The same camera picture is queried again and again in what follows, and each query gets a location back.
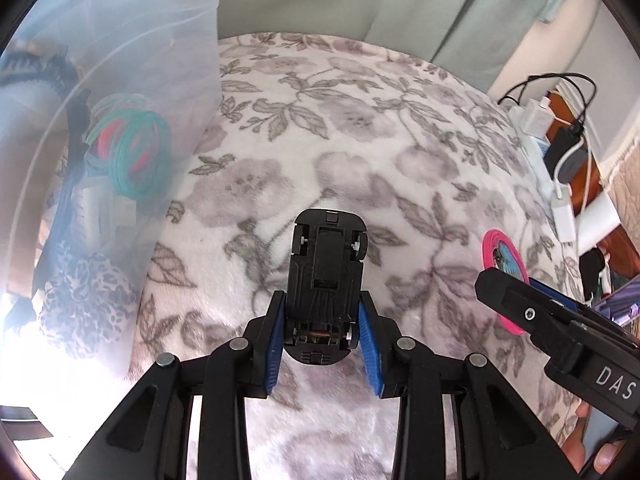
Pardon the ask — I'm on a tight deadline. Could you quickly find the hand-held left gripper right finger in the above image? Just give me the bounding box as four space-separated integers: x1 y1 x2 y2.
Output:
357 290 581 480

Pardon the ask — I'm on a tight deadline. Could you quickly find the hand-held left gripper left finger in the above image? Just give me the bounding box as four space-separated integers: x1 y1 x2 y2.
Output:
62 290 287 480

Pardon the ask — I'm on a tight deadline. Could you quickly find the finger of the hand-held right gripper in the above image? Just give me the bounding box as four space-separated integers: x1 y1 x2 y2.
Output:
474 268 593 357
527 276 640 349

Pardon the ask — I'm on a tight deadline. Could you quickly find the pink oval pocket mirror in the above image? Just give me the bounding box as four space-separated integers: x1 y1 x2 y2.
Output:
481 228 530 336

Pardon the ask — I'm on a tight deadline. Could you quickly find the black toy car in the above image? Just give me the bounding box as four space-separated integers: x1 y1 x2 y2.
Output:
282 208 370 367

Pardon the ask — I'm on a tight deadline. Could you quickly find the cream hair claw clip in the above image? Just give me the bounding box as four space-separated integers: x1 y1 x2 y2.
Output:
75 185 137 248

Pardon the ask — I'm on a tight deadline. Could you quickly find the clear plastic storage container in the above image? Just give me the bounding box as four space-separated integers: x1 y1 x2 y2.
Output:
0 0 223 393

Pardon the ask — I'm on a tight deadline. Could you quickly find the person's right hand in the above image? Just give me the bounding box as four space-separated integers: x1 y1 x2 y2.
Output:
561 401 636 477

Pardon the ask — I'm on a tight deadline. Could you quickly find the white cylinder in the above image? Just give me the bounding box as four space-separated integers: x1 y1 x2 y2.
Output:
576 194 622 255

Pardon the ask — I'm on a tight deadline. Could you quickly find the black power adapter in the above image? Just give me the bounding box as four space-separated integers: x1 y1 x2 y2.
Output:
542 126 587 172

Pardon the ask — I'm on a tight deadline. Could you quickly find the white charger adapter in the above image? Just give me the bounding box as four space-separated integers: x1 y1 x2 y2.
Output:
519 97 554 137

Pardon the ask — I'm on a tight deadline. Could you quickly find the leopard print scrunchie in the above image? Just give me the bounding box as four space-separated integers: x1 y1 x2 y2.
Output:
37 252 138 361

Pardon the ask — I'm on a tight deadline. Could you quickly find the floral fleece blanket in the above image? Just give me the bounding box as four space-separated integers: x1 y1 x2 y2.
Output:
127 32 601 480

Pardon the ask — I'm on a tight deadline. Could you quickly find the pale curtain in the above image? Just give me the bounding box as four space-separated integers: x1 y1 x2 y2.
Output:
217 0 606 95

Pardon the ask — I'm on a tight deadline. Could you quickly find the black beaded headband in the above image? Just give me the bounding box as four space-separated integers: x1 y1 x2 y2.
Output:
2 45 93 201

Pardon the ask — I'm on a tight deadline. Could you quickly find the white plug with cable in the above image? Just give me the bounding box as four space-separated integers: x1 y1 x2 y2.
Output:
549 184 579 244

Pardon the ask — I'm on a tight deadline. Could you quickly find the black cable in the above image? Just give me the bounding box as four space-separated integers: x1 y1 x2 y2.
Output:
499 73 599 128

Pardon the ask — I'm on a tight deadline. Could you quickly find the bundle of teal hair ties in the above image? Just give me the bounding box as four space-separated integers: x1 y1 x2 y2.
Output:
82 95 173 201

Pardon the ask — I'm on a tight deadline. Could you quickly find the bundle of pink hair ties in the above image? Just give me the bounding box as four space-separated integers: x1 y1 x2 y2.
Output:
96 119 151 182

